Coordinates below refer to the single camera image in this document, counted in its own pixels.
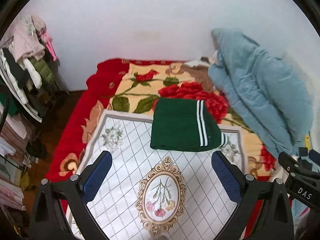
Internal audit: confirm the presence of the red floral blanket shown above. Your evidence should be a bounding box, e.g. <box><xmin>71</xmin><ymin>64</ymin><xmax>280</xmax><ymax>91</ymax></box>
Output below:
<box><xmin>44</xmin><ymin>57</ymin><xmax>293</xmax><ymax>239</ymax></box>

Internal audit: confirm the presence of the cluttered clothes rack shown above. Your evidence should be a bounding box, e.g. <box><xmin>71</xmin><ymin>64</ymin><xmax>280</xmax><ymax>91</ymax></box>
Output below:
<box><xmin>0</xmin><ymin>14</ymin><xmax>61</xmax><ymax>212</ymax></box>

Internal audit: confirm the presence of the brown fabric item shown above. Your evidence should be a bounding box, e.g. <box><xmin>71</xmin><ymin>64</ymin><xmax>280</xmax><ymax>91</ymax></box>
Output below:
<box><xmin>181</xmin><ymin>57</ymin><xmax>215</xmax><ymax>93</ymax></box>

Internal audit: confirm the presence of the light blue puffer jacket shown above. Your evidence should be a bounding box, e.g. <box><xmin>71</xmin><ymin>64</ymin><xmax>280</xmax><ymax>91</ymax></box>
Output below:
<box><xmin>208</xmin><ymin>28</ymin><xmax>313</xmax><ymax>158</ymax></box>

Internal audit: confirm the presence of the white diamond pattern mat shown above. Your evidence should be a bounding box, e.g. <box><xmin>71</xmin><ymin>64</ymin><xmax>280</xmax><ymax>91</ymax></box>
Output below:
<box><xmin>79</xmin><ymin>110</ymin><xmax>237</xmax><ymax>239</ymax></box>

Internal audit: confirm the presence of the green red varsity jacket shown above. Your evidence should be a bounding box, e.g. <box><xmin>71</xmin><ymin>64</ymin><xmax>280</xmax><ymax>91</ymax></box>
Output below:
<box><xmin>150</xmin><ymin>98</ymin><xmax>228</xmax><ymax>152</ymax></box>

